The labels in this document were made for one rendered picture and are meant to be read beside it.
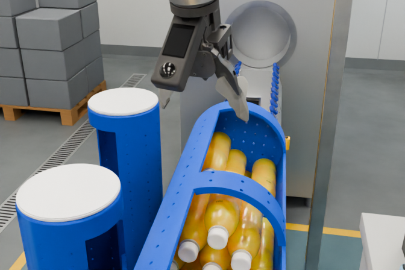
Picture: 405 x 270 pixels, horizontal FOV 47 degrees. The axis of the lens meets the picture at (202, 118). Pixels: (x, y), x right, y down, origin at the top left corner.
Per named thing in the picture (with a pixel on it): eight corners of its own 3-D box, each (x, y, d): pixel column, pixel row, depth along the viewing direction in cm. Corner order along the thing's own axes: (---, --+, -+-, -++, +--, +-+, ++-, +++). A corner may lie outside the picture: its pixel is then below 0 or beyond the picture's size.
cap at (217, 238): (229, 242, 92) (228, 248, 90) (210, 243, 93) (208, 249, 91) (226, 226, 90) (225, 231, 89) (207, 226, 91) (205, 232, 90)
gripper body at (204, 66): (235, 57, 77) (230, -14, 70) (217, 85, 71) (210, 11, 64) (192, 52, 80) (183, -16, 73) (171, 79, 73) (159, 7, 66)
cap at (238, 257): (235, 267, 94) (234, 273, 93) (229, 252, 93) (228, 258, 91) (254, 264, 93) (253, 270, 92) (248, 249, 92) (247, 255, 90)
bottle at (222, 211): (246, 196, 109) (238, 249, 92) (216, 197, 110) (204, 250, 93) (241, 169, 106) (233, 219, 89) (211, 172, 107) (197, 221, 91)
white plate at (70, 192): (9, 226, 114) (10, 230, 114) (125, 209, 120) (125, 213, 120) (20, 169, 138) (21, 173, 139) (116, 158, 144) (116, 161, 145)
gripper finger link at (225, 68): (249, 87, 72) (214, 42, 69) (246, 92, 71) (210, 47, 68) (227, 98, 75) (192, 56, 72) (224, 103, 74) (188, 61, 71)
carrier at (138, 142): (132, 244, 243) (93, 277, 221) (120, 85, 207) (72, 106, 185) (177, 265, 228) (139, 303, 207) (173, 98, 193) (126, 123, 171)
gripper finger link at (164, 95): (175, 93, 84) (199, 60, 78) (161, 113, 80) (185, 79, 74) (161, 83, 84) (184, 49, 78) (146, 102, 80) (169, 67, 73)
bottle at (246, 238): (238, 219, 112) (229, 275, 95) (229, 195, 110) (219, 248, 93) (266, 214, 110) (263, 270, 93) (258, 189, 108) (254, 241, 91)
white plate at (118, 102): (120, 83, 206) (120, 85, 206) (73, 103, 185) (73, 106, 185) (171, 96, 192) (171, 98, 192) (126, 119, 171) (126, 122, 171)
